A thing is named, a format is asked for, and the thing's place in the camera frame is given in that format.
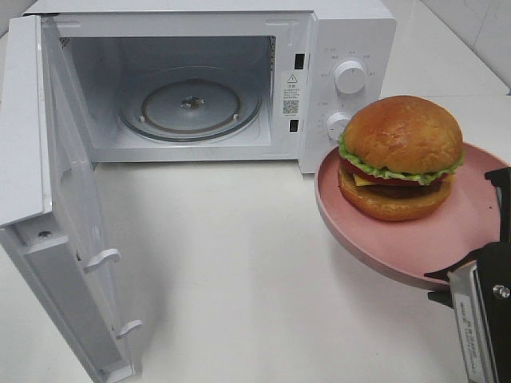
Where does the white microwave knob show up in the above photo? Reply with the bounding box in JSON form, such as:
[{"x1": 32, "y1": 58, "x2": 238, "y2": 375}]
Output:
[
  {"x1": 334, "y1": 59, "x2": 367, "y2": 94},
  {"x1": 326, "y1": 112, "x2": 352, "y2": 141}
]

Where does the burger with lettuce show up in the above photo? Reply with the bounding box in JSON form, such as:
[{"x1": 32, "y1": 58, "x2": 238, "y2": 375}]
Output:
[{"x1": 338, "y1": 95, "x2": 465, "y2": 222}]

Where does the white microwave oven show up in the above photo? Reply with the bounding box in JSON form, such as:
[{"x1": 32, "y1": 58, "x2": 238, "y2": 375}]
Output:
[{"x1": 27, "y1": 1, "x2": 397, "y2": 173}]

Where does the glass microwave turntable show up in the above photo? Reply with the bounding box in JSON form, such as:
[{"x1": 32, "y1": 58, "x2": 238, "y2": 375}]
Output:
[{"x1": 119, "y1": 66, "x2": 262, "y2": 143}]

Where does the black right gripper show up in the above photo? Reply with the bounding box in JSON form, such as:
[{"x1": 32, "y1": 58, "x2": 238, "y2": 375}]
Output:
[{"x1": 425, "y1": 167, "x2": 511, "y2": 310}]

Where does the pink round plate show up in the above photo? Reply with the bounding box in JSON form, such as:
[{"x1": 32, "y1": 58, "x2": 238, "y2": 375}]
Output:
[{"x1": 315, "y1": 144, "x2": 508, "y2": 290}]

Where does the white microwave door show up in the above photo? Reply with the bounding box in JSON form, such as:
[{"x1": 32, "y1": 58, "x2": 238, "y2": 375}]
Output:
[{"x1": 1, "y1": 15, "x2": 141, "y2": 382}]

